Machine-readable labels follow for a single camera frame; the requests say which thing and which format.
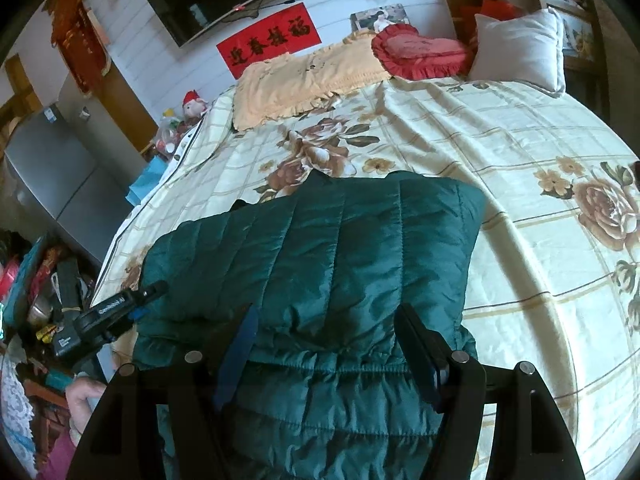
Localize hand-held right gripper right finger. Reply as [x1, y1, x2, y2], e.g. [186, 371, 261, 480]
[396, 304, 587, 480]

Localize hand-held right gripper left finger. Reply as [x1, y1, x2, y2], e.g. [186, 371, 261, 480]
[70, 304, 262, 480]

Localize green quilted jacket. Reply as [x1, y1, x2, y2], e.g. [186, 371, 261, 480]
[132, 170, 489, 480]

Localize person's left hand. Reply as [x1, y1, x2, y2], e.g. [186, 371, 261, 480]
[65, 377, 109, 442]

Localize blue bag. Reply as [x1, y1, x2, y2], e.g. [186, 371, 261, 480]
[125, 156, 172, 207]

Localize white lace cloth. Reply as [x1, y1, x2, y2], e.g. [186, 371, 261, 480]
[0, 352, 43, 478]

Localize grey refrigerator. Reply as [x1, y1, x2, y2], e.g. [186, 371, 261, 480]
[0, 102, 137, 267]

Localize clear plastic bag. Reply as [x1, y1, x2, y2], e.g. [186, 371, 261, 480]
[154, 114, 195, 157]

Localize wooden door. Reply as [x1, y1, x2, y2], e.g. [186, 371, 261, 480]
[102, 57, 160, 158]

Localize plush toy with red hat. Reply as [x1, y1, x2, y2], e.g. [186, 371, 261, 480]
[181, 90, 211, 123]

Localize bed with floral sheet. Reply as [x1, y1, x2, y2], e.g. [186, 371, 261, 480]
[92, 77, 640, 480]

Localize red hanging decoration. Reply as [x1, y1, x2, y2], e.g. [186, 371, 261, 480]
[49, 0, 112, 99]

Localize yellow frilled pillow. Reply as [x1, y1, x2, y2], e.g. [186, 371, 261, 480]
[232, 30, 394, 132]

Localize red heart-shaped pillow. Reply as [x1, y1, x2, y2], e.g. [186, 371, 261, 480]
[371, 23, 474, 82]

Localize white pillow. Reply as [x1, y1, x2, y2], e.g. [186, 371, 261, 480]
[467, 7, 567, 97]

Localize framed photo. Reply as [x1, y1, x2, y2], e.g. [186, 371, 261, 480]
[350, 3, 407, 37]

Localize red bag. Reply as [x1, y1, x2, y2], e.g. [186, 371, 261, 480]
[459, 0, 517, 27]

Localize wooden chair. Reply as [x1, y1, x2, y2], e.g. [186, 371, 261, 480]
[440, 0, 613, 113]

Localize red wall banner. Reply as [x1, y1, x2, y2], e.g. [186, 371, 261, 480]
[216, 2, 322, 80]

